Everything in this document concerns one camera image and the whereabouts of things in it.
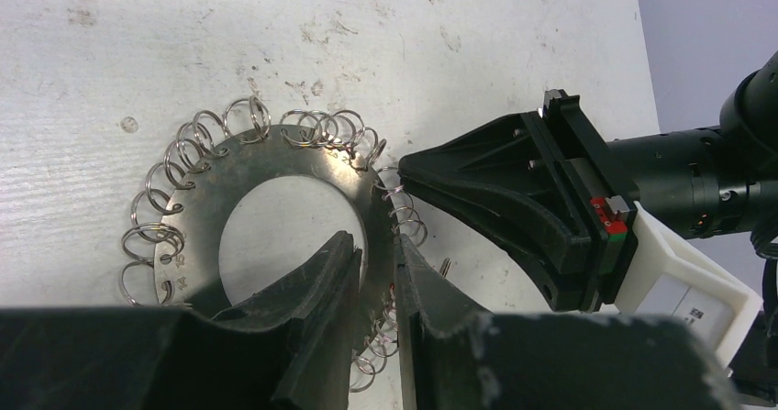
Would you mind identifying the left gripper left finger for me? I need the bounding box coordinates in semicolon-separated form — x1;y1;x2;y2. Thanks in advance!
1;231;361;409

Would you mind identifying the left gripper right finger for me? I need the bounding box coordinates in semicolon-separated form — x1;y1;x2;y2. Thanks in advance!
394;236;740;409

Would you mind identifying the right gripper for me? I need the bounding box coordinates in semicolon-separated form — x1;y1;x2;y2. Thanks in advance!
398;89;639;312

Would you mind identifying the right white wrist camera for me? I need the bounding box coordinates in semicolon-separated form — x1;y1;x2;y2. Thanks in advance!
614;204;762;367

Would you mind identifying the metal key organizer disc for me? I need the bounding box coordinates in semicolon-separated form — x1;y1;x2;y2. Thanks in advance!
120;94;428;393

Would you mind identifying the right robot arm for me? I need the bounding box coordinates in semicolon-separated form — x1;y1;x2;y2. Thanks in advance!
398;59;777;312

